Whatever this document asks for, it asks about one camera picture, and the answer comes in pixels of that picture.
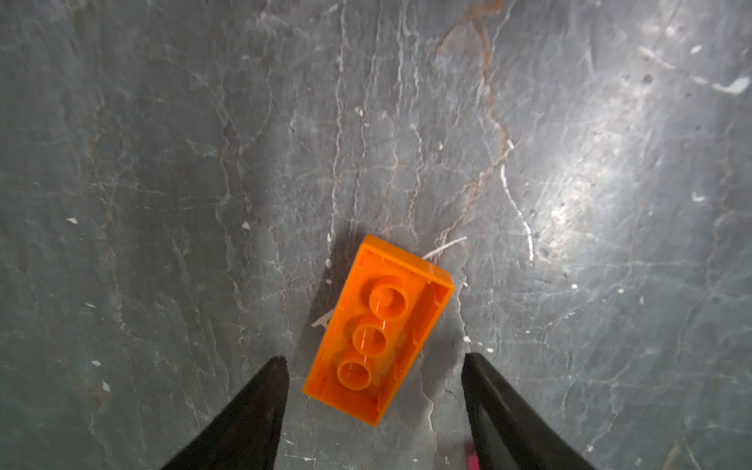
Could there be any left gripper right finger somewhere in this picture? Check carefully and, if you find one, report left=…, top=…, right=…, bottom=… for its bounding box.
left=461, top=352, right=593, bottom=470

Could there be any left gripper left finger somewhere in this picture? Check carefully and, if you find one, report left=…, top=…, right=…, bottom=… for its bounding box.
left=164, top=356, right=290, bottom=469

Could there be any magenta lego brick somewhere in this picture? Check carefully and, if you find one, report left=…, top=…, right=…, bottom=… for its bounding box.
left=465, top=443, right=480, bottom=470

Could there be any orange lego brick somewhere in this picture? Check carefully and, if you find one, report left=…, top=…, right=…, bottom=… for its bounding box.
left=303, top=235, right=454, bottom=426

